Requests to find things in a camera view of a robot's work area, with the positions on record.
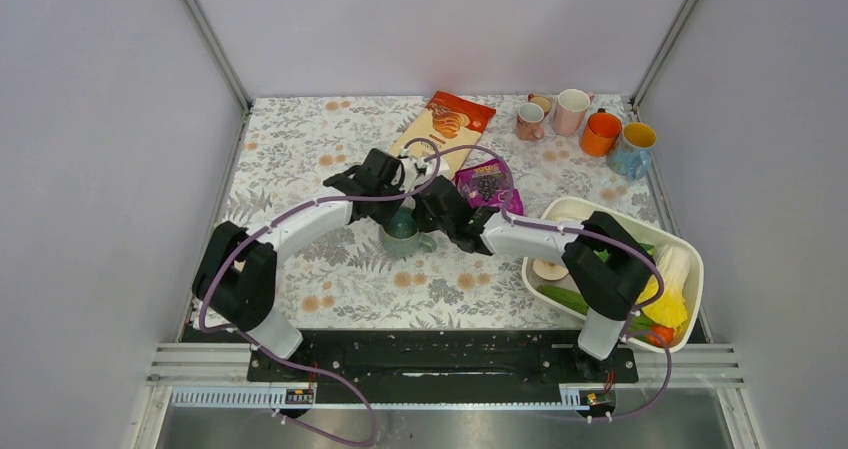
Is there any orange mug black handle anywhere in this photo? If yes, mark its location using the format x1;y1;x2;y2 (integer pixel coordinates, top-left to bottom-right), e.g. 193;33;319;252
580;108;623;157

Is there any toy yellow napa cabbage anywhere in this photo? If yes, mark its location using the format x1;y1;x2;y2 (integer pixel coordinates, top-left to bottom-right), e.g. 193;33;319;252
641;244;691;335

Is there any orange cassava chips bag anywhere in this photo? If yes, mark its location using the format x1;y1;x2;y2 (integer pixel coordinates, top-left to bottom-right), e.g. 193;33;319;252
389;91;496;180

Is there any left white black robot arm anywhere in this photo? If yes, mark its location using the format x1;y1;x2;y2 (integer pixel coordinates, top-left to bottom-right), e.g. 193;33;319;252
192;149;441;380

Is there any white oval vegetable basin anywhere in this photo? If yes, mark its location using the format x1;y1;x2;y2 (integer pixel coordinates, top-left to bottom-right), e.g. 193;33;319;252
521;196;704;353

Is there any green round mug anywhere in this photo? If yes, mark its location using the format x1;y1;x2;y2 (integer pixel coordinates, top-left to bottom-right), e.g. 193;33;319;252
379;207;437;258

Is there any light pink mug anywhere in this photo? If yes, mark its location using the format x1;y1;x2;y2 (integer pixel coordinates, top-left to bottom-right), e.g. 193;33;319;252
551;89;595;137

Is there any small orange red cup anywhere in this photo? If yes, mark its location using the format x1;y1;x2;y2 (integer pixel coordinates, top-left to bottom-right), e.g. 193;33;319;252
527;94;553;116

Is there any toy mushroom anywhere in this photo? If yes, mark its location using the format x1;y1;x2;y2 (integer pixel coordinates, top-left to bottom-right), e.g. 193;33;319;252
532;260;569;281

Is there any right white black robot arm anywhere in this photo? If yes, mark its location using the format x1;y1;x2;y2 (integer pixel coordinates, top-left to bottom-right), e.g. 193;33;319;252
403;176;661;381

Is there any blue mug yellow inside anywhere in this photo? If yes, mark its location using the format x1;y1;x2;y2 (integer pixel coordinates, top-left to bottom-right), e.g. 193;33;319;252
606;122;657;181

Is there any purple snack bag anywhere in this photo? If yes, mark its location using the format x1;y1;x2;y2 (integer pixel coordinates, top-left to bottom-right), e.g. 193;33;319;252
454;159;524;216

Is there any small salmon pink mug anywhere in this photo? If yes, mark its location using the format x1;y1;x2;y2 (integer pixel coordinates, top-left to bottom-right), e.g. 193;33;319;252
515;102;545;141

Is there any toy small tomato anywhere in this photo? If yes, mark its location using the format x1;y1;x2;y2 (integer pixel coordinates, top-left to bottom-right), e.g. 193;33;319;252
644;325;675;347

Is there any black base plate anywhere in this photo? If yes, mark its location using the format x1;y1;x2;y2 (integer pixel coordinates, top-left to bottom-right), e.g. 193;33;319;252
247;330;639;405

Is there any toy bok choy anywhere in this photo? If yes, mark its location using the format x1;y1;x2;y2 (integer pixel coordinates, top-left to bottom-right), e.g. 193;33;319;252
595;243;656;262

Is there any toy cucumber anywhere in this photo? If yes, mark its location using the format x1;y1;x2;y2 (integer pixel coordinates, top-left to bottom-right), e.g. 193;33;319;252
537;285;658;331

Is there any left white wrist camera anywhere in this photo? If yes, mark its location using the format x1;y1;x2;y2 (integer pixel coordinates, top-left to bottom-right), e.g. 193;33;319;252
393;156;450;193

